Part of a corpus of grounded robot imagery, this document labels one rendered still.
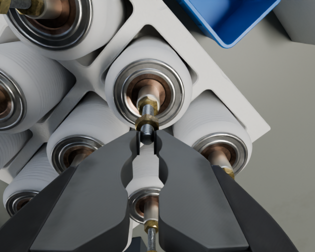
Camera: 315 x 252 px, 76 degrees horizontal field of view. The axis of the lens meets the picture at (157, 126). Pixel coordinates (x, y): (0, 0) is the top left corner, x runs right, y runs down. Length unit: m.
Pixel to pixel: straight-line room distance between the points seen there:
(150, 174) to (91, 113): 0.12
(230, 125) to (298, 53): 0.34
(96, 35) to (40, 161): 0.22
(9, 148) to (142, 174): 0.20
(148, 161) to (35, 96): 0.17
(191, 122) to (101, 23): 0.15
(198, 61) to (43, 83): 0.19
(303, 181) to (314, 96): 0.28
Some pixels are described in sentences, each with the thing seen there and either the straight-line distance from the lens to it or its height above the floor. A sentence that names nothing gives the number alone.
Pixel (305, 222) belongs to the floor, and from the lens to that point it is 0.94.
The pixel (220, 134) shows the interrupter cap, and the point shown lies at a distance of 0.24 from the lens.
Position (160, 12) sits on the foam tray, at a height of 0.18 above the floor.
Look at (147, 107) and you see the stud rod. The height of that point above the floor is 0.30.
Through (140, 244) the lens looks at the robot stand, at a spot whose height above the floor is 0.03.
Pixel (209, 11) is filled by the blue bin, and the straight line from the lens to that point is 0.47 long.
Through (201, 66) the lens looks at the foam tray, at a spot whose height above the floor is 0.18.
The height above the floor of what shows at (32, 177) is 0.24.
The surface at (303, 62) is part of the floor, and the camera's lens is 0.57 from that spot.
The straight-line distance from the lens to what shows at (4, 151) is 0.35.
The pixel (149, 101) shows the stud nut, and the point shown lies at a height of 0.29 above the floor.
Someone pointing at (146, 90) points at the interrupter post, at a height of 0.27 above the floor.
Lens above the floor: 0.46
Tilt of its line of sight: 62 degrees down
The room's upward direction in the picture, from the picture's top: 177 degrees clockwise
